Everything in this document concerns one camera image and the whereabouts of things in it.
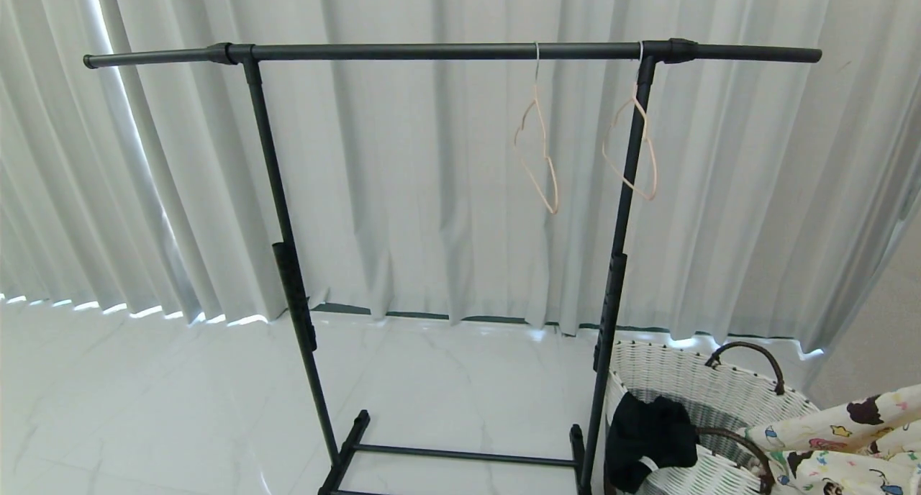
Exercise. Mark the black clothes rack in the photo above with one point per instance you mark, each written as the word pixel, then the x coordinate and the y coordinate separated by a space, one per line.
pixel 432 51

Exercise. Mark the white laundry basket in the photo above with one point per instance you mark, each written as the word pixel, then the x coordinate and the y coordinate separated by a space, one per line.
pixel 683 380

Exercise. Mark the white curtain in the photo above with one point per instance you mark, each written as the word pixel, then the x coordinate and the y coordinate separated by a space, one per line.
pixel 432 193

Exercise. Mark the pink clothes hanger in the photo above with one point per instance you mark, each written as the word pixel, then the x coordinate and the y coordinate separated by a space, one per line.
pixel 651 160
pixel 545 150

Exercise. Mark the cream printed garment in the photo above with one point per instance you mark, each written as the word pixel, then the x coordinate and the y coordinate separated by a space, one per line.
pixel 849 437

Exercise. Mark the black garment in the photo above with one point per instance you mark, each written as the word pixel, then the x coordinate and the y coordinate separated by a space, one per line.
pixel 651 437

